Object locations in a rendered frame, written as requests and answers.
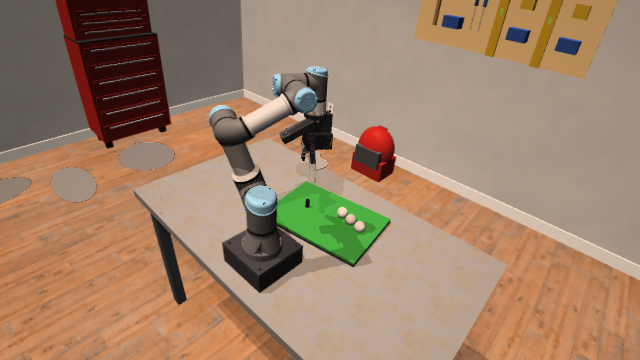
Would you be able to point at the cream ball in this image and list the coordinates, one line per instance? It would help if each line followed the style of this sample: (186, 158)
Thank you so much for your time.
(359, 226)
(350, 219)
(342, 212)

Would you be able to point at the green turf mat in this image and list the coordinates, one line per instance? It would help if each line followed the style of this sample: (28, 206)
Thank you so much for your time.
(318, 224)

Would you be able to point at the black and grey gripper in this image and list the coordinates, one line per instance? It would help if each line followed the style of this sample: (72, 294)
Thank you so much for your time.
(317, 139)

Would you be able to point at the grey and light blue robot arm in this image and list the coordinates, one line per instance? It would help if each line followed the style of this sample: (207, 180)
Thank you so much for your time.
(262, 241)

